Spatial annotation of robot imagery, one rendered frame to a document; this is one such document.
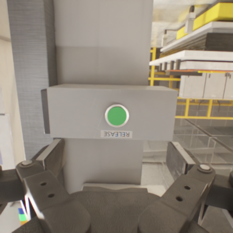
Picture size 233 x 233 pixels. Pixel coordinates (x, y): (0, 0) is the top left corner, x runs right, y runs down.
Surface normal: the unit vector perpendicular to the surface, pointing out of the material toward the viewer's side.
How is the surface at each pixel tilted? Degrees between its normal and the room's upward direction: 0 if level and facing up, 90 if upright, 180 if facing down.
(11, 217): 90
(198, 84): 90
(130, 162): 90
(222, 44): 90
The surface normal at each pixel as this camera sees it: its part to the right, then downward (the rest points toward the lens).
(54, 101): -0.01, 0.25
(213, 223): 0.03, -0.97
